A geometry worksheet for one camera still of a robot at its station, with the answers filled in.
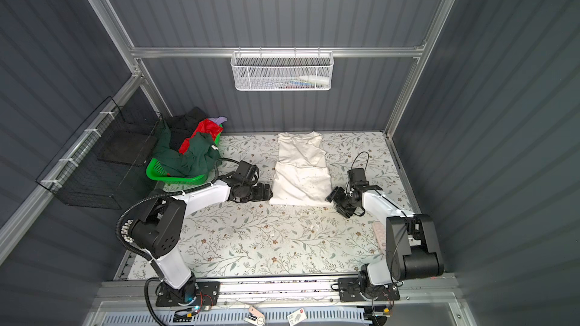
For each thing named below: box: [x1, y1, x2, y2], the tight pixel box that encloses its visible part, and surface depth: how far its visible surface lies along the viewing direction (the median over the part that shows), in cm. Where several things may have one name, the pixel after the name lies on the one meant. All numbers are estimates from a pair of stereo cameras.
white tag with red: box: [286, 307, 308, 326], surface depth 70 cm
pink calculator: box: [372, 221, 386, 252], surface depth 86 cm
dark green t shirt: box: [152, 120, 223, 178], surface depth 98 cm
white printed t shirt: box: [269, 131, 334, 207], surface depth 104 cm
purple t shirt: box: [208, 116, 228, 126], surface depth 114 cm
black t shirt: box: [165, 106, 210, 152], surface depth 110 cm
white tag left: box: [243, 305, 266, 326], surface depth 69 cm
